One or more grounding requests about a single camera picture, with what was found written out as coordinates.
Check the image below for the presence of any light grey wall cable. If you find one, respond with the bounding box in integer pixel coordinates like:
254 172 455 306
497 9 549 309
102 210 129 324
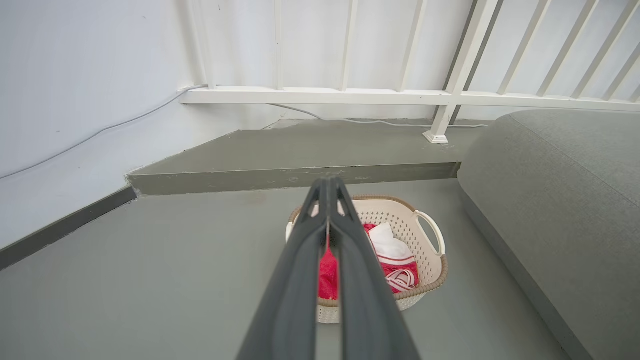
0 83 490 181

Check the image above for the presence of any black baseboard strip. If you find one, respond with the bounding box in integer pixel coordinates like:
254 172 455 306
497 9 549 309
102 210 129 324
0 185 139 271

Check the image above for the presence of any cream perforated laundry basket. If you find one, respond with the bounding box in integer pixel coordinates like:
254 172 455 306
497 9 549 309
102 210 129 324
285 194 449 325

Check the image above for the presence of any red and white garment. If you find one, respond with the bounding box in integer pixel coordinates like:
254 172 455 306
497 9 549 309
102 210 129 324
318 222 420 301

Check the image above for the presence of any white wooden railing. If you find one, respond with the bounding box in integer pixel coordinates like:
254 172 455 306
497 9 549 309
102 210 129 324
177 0 640 145

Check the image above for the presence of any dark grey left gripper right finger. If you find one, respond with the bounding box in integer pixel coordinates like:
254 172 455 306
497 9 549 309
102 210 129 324
328 177 422 360

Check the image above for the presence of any grey fabric sofa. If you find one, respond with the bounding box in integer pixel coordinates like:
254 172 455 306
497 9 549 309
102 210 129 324
457 109 640 360

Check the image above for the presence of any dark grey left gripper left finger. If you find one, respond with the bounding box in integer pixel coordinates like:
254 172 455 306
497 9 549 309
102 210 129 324
237 177 330 360

